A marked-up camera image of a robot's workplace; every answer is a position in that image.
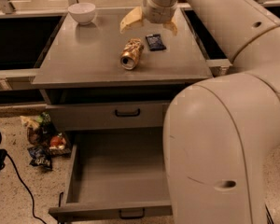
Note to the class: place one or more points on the crushed orange soda can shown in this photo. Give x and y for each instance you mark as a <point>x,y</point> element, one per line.
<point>131,53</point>

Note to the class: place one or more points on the dark blue snack packet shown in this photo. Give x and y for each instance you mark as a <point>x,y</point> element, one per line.
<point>155,43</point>

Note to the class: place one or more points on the grey middle drawer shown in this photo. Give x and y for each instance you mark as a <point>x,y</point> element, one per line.
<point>108,116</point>

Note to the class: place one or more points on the grey drawer cabinet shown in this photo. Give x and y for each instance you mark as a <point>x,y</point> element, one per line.
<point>83,63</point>

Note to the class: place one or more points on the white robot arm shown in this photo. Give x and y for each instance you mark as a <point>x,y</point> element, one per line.
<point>218,132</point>

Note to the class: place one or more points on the blue chip bag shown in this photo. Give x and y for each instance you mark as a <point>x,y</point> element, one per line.
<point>40,157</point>

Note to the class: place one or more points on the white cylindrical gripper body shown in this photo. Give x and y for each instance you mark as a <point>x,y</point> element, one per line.
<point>160,15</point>

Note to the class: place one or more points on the pile of snack bags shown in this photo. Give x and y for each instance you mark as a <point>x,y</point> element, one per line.
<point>41,132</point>

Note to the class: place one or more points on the open grey bottom drawer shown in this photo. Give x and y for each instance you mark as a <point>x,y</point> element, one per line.
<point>115,174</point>

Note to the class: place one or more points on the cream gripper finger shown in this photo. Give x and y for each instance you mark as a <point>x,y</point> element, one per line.
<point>170,25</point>
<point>133,19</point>

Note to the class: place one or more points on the black stand foot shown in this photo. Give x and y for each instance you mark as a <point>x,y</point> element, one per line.
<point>268,215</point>

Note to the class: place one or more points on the white ceramic bowl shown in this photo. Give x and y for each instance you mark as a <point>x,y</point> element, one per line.
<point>82,13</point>

